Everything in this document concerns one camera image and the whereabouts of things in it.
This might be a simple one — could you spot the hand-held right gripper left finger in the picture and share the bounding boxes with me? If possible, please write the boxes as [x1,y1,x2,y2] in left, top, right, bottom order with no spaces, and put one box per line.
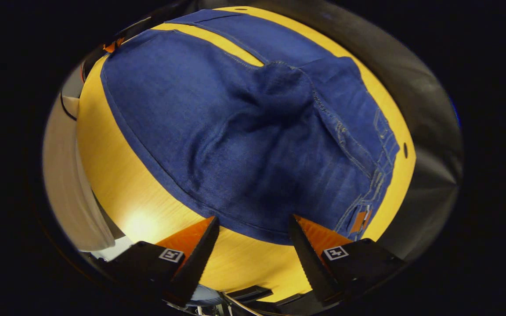
[104,216,220,308]

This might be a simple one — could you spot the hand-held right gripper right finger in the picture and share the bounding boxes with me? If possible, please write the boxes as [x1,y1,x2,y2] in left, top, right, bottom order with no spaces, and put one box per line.
[288,214,405,303]

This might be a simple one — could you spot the blue jeans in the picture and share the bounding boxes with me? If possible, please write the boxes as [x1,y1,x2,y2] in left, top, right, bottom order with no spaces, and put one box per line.
[101,9,401,246]

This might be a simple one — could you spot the black backdrop cloth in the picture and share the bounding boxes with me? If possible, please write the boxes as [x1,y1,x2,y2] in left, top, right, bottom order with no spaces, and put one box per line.
[200,0,464,264]

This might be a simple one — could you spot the left hand-held gripper cable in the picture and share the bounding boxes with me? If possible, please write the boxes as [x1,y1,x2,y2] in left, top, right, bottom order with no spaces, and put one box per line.
[60,90,79,122]

